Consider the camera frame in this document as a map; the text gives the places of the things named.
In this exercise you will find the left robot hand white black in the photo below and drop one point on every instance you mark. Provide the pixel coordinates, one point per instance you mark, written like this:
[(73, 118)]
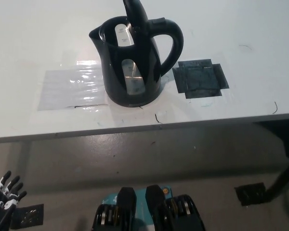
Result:
[(4, 195)]

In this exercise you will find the black electric kettle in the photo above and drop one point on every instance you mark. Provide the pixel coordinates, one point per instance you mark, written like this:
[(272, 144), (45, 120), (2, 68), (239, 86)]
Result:
[(115, 79)]

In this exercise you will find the black floor tape patch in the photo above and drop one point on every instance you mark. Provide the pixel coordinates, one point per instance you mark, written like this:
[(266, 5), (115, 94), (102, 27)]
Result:
[(31, 216), (250, 193)]

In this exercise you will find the clear plastic sheet taped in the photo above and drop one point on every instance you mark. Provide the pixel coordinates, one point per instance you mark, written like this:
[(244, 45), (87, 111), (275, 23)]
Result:
[(67, 91)]

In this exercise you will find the black tape patch square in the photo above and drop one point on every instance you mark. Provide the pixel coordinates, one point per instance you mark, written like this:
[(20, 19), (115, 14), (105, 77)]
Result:
[(200, 79)]

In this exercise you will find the black table leg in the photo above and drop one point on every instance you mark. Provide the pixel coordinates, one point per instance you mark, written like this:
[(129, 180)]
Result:
[(283, 178)]

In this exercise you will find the black under-table bracket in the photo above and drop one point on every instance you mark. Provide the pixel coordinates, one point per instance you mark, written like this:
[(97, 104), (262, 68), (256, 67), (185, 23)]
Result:
[(281, 134)]

